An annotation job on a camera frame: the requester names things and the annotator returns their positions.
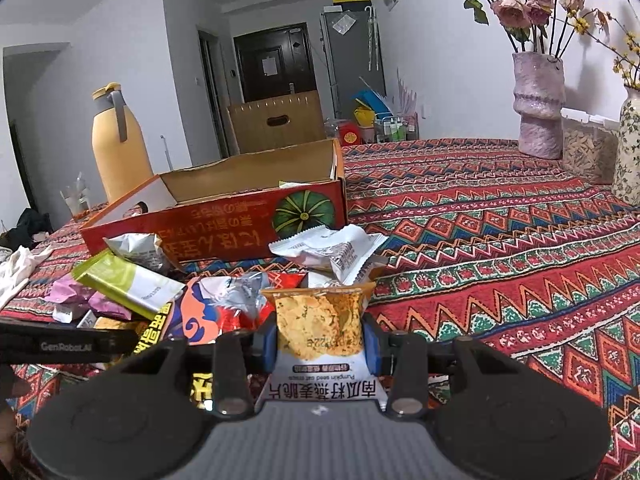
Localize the orange oat crisp snack packet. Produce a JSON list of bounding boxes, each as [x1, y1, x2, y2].
[[257, 282, 387, 408]]

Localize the pink snack packet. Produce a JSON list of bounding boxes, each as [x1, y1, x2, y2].
[[43, 273, 132, 324]]

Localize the red orange chip bag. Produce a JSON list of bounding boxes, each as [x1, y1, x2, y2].
[[134, 271, 306, 411]]

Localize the white snack wrapper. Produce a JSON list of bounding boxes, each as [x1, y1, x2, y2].
[[269, 224, 388, 285]]

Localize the green white snack bar packet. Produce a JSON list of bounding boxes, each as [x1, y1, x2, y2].
[[72, 249, 186, 320]]

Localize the silver white snack packet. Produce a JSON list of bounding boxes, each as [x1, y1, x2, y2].
[[104, 233, 171, 274]]

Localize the white cloth glove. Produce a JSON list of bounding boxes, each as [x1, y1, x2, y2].
[[0, 246, 53, 310]]

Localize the red cardboard pumpkin box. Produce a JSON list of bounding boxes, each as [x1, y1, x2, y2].
[[80, 139, 347, 262]]

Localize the patterned red tablecloth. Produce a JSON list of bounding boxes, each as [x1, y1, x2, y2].
[[0, 136, 640, 480]]

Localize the drinking glass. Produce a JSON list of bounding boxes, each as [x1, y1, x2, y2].
[[60, 174, 91, 220]]

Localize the yellow thermos jug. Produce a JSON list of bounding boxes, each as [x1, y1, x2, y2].
[[91, 82, 153, 203]]

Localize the dark entrance door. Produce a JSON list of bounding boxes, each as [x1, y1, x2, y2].
[[234, 23, 317, 102]]

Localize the grey refrigerator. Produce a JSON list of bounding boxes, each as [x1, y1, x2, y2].
[[320, 10, 386, 119]]

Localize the clear lidded food container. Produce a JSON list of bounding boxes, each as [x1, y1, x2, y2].
[[561, 108, 620, 184]]

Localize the floral white slim vase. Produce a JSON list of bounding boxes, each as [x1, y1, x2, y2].
[[612, 87, 640, 207]]

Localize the pink textured flower vase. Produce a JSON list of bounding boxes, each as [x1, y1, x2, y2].
[[512, 52, 566, 160]]

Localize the dried pink roses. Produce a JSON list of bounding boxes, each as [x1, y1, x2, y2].
[[463, 0, 612, 60]]

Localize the wire storage cart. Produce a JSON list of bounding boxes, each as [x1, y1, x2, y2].
[[373, 114, 420, 143]]

